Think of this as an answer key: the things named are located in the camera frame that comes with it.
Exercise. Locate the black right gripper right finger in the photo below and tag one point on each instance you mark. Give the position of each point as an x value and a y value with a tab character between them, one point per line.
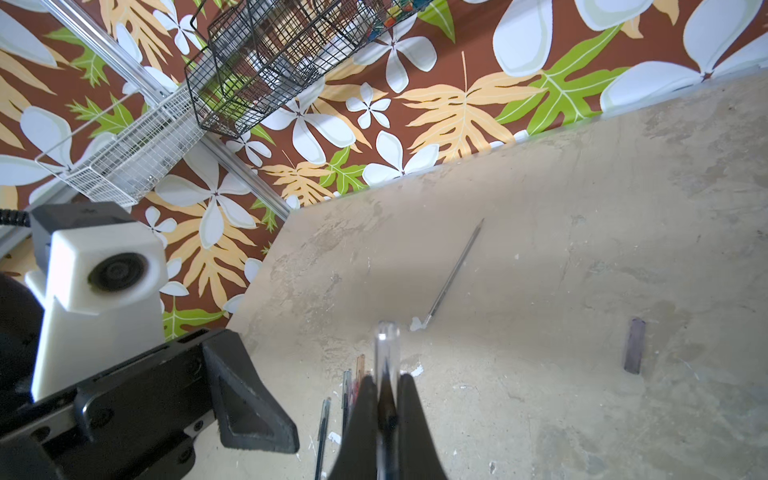
417	456

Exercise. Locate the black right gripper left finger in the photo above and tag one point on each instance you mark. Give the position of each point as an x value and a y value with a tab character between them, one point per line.
357	458

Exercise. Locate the aluminium frame post back left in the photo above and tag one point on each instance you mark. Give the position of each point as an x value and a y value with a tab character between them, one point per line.
75	18

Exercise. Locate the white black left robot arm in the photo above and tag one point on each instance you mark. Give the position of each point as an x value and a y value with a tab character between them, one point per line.
15	342

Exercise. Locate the clear pencil cap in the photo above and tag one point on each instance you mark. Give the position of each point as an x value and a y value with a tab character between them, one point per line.
387	354

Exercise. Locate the black wire basket back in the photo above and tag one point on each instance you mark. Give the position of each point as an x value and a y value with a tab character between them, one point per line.
258	55

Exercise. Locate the white wire basket left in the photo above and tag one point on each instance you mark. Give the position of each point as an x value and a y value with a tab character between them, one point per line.
114	156

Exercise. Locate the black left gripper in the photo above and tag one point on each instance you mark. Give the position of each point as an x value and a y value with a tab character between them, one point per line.
139	419

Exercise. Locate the bundle red green pencils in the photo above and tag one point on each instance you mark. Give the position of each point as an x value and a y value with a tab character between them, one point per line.
351	380

